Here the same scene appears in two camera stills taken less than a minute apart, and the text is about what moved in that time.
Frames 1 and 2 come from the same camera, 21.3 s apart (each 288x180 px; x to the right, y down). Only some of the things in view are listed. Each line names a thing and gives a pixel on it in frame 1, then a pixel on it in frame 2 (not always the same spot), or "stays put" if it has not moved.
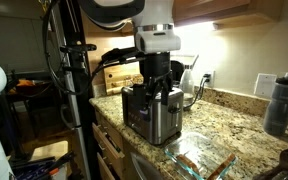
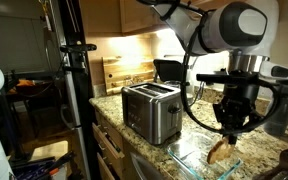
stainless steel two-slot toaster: [165, 123] stays put
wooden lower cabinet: [113, 147] stays put
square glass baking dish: [202, 156] stays put
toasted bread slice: [229, 159] → [220, 151]
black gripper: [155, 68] → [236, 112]
